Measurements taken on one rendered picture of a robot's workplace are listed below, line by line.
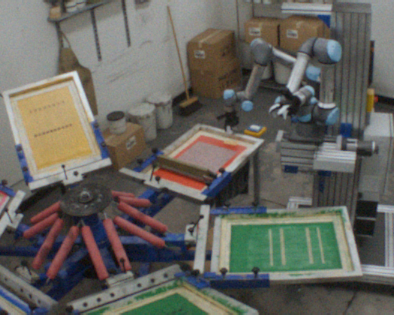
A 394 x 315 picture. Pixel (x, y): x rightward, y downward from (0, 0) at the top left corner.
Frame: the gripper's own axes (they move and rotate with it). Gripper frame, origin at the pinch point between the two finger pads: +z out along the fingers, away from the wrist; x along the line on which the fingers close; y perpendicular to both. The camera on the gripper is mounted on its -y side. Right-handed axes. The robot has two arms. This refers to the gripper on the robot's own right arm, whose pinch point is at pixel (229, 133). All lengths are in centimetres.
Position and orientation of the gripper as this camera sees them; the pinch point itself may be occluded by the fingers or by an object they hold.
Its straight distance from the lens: 374.3
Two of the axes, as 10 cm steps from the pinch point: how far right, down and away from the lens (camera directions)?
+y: 8.2, 2.3, -5.2
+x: 5.6, -4.7, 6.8
